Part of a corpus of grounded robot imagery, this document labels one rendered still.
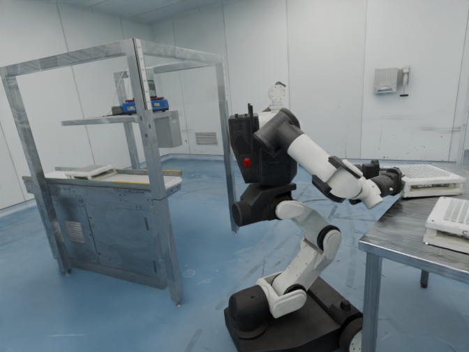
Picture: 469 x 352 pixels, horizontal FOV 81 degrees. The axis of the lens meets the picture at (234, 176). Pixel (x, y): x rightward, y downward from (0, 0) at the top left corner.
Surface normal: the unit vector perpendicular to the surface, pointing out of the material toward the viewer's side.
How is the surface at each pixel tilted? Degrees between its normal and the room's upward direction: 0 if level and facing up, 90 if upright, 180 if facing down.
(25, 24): 90
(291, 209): 90
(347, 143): 90
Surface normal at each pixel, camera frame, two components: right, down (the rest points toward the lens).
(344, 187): -0.04, 0.40
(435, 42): -0.47, 0.29
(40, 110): 0.88, 0.06
